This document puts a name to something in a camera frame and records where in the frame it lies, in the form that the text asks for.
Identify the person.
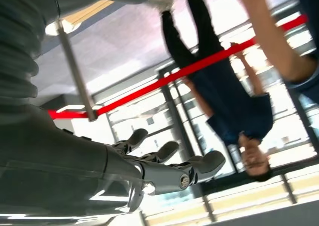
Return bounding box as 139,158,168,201
147,0,274,182

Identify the metal barrier post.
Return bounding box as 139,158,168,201
44,18,99,122

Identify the red barrier belt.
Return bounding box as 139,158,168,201
47,14,308,121

